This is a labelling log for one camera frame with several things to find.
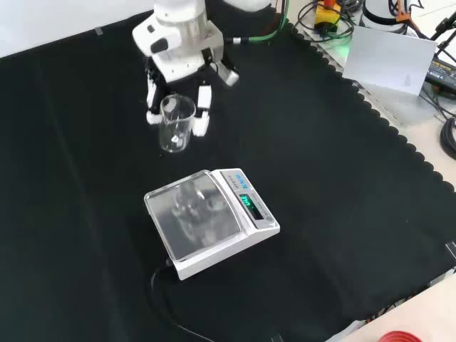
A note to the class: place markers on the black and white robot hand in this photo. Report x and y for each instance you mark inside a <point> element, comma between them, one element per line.
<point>178,64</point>

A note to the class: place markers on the clear glass beaker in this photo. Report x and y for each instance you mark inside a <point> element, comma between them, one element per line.
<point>175,124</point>

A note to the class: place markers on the white electronic balance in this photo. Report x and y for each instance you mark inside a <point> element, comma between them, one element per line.
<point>210,221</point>

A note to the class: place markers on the black bench cloth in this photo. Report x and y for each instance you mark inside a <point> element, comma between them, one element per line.
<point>107,178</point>

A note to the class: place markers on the yellow stop button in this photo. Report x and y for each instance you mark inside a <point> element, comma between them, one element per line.
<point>327,16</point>

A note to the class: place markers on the white cylindrical base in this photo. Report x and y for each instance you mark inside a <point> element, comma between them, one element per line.
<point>383,12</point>

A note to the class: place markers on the black power adapter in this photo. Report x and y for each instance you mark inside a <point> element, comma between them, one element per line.
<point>441,73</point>

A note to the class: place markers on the black tripod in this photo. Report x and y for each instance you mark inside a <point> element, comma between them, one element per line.
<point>443,32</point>

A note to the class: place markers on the red round object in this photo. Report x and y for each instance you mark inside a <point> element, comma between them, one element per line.
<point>400,337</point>

